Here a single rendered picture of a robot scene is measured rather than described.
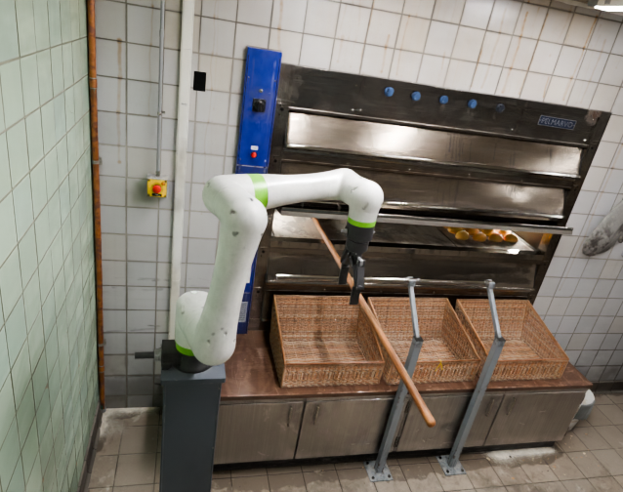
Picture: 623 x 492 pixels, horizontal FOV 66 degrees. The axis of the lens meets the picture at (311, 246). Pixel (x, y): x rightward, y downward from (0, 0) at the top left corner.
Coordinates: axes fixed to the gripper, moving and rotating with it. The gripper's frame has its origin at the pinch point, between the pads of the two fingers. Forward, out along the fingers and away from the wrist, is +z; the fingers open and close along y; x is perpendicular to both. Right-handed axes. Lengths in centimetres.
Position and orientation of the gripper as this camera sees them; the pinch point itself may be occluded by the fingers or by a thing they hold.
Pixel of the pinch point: (348, 291)
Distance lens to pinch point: 169.5
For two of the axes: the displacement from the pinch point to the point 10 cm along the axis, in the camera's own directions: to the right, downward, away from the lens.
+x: 9.6, 0.2, 2.6
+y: 2.3, 4.4, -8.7
